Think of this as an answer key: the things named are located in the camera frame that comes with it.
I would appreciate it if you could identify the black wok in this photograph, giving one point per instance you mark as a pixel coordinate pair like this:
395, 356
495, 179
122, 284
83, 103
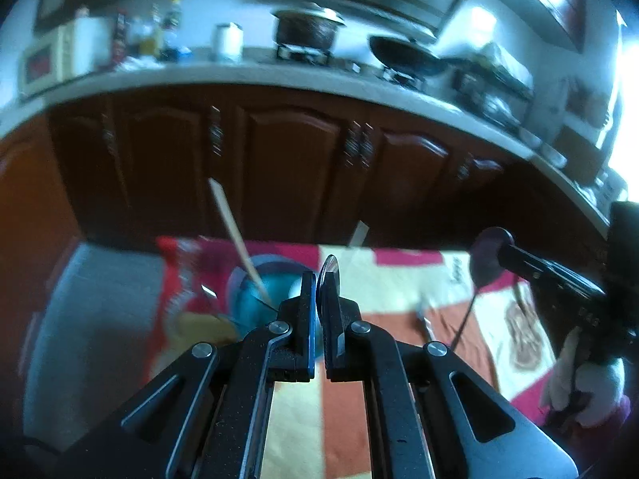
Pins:
404, 55

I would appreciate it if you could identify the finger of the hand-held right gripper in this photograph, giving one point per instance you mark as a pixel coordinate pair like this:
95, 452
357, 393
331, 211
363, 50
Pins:
529, 265

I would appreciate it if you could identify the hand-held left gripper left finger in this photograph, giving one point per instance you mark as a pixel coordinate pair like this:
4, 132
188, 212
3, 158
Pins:
309, 309

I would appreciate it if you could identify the wooden chopstick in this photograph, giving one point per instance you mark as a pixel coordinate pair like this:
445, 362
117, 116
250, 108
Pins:
232, 224

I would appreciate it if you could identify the person's right hand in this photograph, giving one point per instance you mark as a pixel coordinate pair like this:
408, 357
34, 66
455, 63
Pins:
596, 389

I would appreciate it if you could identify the yellow-capped bottle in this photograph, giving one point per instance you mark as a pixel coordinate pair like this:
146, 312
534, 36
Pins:
172, 20

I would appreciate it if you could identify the white jar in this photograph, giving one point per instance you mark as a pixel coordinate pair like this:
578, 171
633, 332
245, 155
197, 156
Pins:
228, 40

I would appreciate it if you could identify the gas stove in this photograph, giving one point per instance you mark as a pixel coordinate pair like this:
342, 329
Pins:
344, 65

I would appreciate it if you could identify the patchwork fleece blanket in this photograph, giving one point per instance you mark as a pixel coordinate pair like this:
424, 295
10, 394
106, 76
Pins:
399, 279

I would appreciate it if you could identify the metal dish rack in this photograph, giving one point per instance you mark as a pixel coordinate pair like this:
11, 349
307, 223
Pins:
491, 92

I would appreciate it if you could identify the cooking oil bottle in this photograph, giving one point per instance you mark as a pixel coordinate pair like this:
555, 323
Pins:
150, 35

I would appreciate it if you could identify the grey stone kitchen countertop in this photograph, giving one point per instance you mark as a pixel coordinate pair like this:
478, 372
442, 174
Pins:
249, 72

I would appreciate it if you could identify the dark sauce bottle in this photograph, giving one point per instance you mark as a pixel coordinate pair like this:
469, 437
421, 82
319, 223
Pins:
120, 35

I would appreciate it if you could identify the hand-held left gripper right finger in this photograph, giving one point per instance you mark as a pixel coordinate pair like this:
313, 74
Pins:
332, 329

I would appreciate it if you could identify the dark wooden kitchen cabinet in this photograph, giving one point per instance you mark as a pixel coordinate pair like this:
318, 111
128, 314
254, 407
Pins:
294, 169

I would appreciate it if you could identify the metal fork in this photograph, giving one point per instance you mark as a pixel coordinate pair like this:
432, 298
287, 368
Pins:
424, 317

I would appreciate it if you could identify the white microwave oven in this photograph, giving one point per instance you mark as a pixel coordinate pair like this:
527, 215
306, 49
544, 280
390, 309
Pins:
50, 60

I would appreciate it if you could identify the dark cooking pot with lid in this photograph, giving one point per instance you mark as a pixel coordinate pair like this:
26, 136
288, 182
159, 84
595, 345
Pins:
307, 27

